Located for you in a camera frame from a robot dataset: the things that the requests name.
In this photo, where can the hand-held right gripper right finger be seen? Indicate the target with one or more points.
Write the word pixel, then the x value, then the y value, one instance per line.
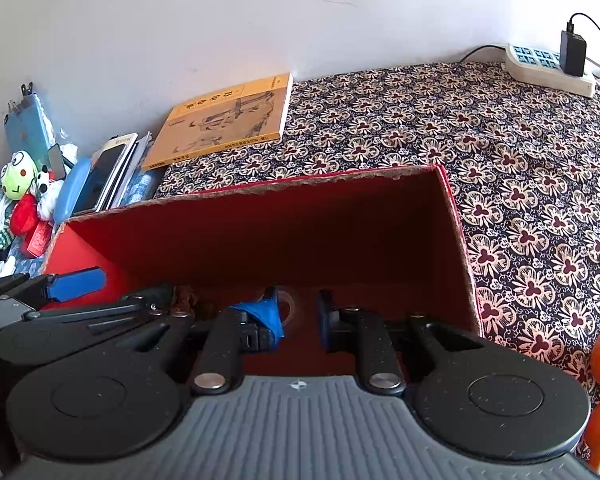
pixel 325 325

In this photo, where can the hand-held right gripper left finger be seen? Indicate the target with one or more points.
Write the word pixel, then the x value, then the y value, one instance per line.
pixel 261 321

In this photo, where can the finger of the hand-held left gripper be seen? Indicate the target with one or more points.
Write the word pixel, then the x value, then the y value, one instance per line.
pixel 105 310
pixel 77 285

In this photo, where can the red cardboard box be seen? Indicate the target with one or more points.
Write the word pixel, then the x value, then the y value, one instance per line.
pixel 260 240

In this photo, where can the clear tape roll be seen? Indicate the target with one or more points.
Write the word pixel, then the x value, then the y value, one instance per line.
pixel 286 305

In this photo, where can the red paper packet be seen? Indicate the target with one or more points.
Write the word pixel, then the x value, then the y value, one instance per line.
pixel 40 237

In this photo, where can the red plush heart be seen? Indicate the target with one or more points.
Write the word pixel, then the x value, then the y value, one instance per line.
pixel 24 212

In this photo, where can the panda plush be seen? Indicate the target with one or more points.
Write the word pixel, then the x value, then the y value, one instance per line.
pixel 49 195

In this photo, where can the blue glasses case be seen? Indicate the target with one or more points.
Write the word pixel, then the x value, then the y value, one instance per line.
pixel 72 187

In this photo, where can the white smartphone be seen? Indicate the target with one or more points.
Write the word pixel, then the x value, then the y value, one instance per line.
pixel 105 175

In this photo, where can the green frog plush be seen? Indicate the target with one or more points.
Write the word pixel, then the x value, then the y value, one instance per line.
pixel 19 175

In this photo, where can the small dark mirror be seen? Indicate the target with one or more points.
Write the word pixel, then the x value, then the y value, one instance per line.
pixel 56 160

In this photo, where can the stack of papers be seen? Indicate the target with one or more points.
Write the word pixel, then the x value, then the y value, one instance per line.
pixel 135 160

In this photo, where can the blue folder with clips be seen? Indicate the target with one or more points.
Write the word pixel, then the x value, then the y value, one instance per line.
pixel 27 125

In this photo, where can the yellow book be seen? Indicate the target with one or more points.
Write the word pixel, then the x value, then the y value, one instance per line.
pixel 220 120

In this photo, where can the white power strip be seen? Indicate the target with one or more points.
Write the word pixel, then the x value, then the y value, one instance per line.
pixel 535 67

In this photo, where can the black charger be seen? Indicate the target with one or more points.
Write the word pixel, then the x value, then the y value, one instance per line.
pixel 573 52

